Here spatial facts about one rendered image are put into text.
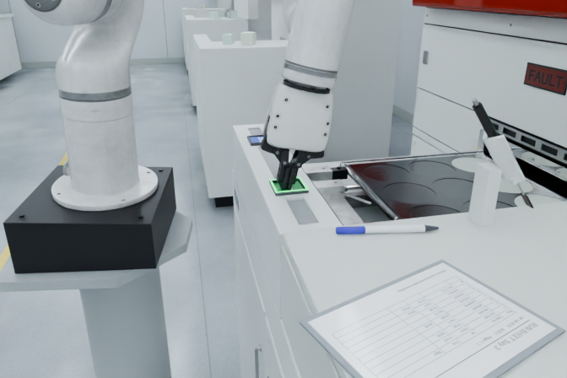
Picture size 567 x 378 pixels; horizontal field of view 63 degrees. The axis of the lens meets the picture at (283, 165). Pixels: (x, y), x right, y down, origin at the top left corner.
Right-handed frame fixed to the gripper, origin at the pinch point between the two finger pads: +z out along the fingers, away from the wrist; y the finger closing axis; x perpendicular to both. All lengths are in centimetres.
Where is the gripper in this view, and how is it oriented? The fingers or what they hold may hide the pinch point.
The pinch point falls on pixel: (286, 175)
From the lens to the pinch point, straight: 77.6
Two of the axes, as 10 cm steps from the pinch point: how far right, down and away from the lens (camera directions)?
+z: -2.0, 9.3, 3.1
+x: 2.2, 3.5, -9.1
